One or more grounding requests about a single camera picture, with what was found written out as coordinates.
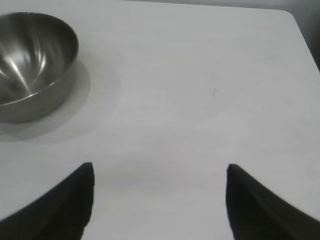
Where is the stainless steel mixing bowl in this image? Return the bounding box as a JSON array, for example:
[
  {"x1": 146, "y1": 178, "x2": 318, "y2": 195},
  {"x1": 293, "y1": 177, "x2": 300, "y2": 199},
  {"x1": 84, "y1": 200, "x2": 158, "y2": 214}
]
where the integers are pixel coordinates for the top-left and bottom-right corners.
[{"x1": 0, "y1": 11, "x2": 80, "y2": 124}]

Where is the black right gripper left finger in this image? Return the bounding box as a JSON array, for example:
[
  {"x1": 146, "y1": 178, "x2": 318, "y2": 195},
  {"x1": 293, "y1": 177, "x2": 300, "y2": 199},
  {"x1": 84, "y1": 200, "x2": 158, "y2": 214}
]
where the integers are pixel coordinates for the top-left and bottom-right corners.
[{"x1": 0, "y1": 162, "x2": 96, "y2": 240}]

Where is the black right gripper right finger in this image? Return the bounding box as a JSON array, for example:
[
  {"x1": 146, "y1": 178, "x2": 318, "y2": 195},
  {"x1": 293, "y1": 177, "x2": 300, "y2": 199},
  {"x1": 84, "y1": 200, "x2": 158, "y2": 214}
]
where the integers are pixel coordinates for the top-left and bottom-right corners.
[{"x1": 225, "y1": 163, "x2": 320, "y2": 240}]

